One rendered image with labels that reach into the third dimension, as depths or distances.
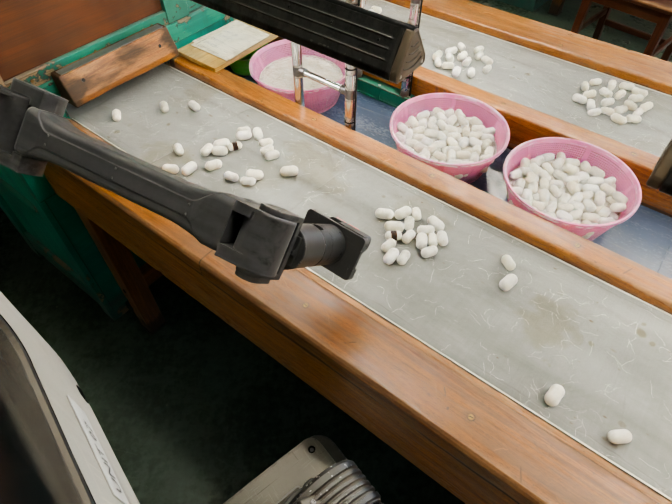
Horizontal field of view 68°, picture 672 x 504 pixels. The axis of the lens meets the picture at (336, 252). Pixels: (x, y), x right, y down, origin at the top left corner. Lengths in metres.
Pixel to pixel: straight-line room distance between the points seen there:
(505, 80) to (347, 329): 0.87
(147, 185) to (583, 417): 0.67
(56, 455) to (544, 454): 0.64
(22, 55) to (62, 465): 1.13
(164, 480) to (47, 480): 1.37
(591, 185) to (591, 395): 0.48
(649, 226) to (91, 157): 1.06
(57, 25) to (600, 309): 1.22
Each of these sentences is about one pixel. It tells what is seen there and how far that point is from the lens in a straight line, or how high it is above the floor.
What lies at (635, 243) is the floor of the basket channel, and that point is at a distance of 1.18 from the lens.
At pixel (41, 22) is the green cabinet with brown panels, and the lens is 1.30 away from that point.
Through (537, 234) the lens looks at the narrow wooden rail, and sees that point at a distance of 0.98.
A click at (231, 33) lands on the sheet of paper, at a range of 1.52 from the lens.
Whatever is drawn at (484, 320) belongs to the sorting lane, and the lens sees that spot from 0.86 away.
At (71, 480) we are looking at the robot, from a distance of 0.23.
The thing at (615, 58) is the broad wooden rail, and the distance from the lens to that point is 1.58.
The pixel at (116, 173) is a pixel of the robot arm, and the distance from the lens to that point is 0.64.
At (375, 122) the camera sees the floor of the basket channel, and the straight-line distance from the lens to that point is 1.32.
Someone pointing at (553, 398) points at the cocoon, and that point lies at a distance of 0.81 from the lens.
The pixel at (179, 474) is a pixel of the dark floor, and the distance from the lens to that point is 1.56.
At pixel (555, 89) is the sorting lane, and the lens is 1.43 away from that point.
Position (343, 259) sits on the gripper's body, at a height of 0.91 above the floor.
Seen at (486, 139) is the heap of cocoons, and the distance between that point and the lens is 1.20.
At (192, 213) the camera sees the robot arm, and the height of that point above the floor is 1.04.
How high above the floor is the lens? 1.44
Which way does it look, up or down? 50 degrees down
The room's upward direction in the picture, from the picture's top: straight up
